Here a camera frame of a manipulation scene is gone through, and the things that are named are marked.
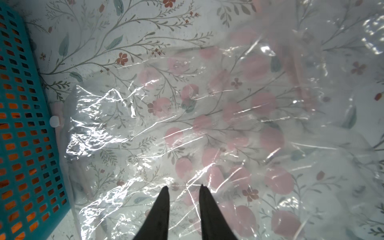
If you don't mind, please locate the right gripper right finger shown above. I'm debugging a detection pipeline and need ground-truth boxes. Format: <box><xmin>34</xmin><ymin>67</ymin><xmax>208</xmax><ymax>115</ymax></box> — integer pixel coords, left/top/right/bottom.
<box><xmin>199</xmin><ymin>185</ymin><xmax>237</xmax><ymax>240</ymax></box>

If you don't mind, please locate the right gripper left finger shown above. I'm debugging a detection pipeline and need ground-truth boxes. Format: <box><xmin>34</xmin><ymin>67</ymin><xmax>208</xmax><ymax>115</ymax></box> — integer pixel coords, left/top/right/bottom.
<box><xmin>134</xmin><ymin>186</ymin><xmax>170</xmax><ymax>240</ymax></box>

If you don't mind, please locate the clear zip-top bag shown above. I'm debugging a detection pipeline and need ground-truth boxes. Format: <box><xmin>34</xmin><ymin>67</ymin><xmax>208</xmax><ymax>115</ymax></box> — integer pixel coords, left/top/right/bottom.
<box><xmin>49</xmin><ymin>17</ymin><xmax>384</xmax><ymax>240</ymax></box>

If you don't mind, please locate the teal plastic basket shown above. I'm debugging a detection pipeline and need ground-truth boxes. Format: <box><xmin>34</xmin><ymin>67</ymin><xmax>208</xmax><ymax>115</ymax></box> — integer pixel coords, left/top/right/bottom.
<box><xmin>1</xmin><ymin>3</ymin><xmax>70</xmax><ymax>240</ymax></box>

